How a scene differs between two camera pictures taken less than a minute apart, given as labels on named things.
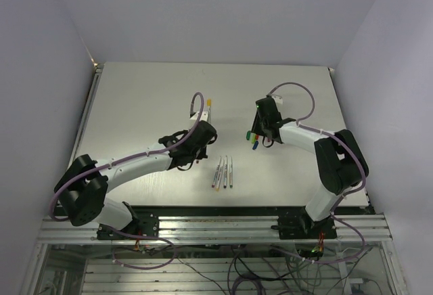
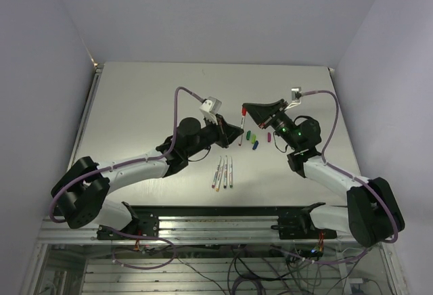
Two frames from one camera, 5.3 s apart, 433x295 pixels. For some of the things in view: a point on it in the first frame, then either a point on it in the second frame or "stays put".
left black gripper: x=202 y=153 → x=226 y=132
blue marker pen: x=225 y=174 stays put
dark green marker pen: x=231 y=173 stays put
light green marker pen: x=219 y=176 stays put
